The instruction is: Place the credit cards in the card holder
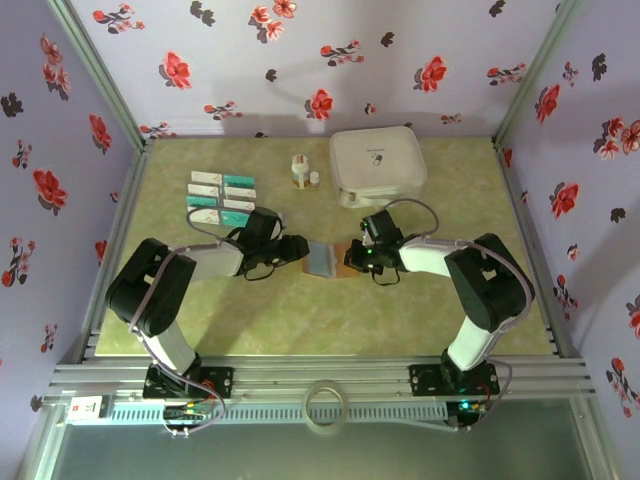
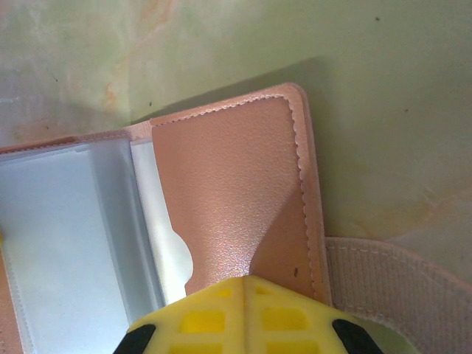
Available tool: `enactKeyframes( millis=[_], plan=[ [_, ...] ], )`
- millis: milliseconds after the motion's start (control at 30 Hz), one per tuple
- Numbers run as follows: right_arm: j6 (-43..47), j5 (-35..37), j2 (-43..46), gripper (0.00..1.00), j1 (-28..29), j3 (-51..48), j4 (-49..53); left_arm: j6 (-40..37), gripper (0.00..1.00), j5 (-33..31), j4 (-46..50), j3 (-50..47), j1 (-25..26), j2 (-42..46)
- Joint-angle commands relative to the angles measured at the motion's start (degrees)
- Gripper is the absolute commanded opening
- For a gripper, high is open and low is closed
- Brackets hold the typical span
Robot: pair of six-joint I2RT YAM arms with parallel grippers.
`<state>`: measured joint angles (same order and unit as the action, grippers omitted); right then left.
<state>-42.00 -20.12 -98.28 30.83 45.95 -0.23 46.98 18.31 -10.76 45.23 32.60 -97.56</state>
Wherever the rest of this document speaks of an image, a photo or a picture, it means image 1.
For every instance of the pink leather card holder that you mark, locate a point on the pink leather card holder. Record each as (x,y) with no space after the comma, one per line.
(320,260)

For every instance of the teal credit card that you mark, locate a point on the teal credit card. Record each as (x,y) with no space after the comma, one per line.
(239,181)
(232,218)
(201,201)

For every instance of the white credit card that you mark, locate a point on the white credit card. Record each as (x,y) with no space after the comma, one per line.
(206,216)
(240,192)
(203,189)
(206,177)
(239,204)

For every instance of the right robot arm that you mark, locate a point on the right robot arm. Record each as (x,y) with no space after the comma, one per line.
(485,280)

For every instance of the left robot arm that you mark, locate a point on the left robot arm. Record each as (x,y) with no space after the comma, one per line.
(150,290)

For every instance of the small white vial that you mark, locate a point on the small white vial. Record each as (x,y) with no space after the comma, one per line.
(315,180)

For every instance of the amber bottle with white cap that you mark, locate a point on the amber bottle with white cap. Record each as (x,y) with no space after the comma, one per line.
(300,172)

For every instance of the white zip pouch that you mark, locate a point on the white zip pouch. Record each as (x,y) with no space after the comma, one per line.
(375,165)

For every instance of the small circuit board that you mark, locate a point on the small circuit board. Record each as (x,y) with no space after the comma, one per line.
(187,412)

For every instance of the controller box with green light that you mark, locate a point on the controller box with green light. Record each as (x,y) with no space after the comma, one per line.
(467,407)

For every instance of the white power adapter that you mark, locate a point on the white power adapter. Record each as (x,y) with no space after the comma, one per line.
(85,409)

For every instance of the aluminium front rail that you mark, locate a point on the aluminium front rail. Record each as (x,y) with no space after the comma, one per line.
(320,370)

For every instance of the aluminium side rail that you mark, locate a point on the aluminium side rail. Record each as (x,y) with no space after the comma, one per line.
(129,200)
(515,200)

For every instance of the aluminium frame post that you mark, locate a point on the aluminium frame post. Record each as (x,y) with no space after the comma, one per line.
(538,70)
(100,70)

